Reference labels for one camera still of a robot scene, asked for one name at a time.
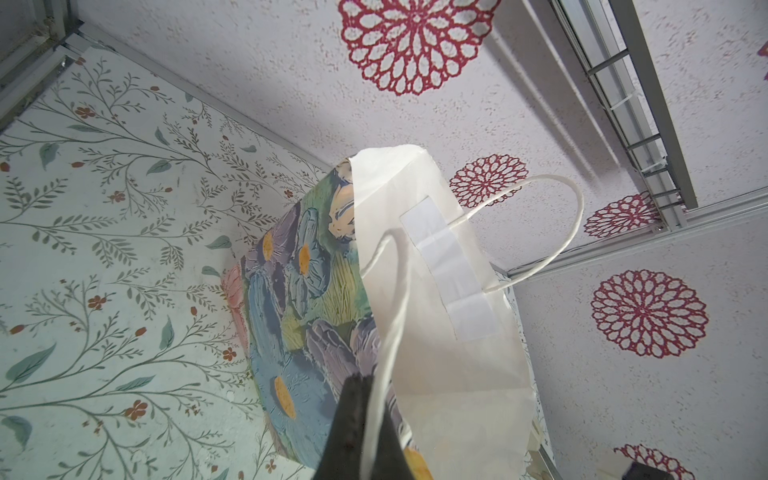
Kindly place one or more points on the fake bun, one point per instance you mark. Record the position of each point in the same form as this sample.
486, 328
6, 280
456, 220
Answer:
417, 464

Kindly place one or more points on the black wall shelf rail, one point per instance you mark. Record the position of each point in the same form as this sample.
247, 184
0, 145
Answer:
611, 47

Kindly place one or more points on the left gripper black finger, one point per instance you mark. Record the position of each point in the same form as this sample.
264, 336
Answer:
342, 455

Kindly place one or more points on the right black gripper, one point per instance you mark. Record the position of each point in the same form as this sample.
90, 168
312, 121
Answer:
638, 471

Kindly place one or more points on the floral paper gift bag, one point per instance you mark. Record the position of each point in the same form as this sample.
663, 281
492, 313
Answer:
377, 271

